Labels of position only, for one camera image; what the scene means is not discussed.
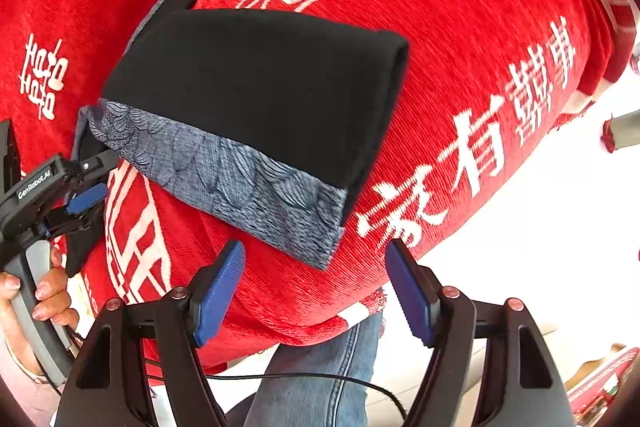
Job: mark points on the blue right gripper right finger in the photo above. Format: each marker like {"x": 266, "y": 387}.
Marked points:
{"x": 417, "y": 295}

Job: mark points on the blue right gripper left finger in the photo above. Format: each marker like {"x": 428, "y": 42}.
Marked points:
{"x": 212, "y": 290}

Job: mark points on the person's left hand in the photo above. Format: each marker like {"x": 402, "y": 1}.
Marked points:
{"x": 53, "y": 301}

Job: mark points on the person's left forearm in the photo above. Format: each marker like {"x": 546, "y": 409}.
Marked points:
{"x": 31, "y": 391}

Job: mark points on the black pants with patterned waistband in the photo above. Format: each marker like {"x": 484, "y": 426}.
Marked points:
{"x": 254, "y": 112}

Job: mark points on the red blanket with white characters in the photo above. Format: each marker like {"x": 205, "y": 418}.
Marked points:
{"x": 485, "y": 81}

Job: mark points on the person's blue jeans legs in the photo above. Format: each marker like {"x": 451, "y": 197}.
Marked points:
{"x": 320, "y": 385}

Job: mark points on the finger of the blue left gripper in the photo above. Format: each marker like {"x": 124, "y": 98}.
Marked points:
{"x": 84, "y": 201}

